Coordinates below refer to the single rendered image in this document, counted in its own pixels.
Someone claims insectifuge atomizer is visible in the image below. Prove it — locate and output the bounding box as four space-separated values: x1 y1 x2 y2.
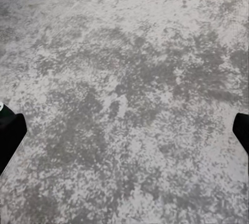
0 101 15 119

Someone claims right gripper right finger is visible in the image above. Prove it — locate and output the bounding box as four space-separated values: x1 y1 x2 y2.
232 113 249 154

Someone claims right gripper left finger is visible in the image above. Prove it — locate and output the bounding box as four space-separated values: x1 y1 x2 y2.
0 113 27 175

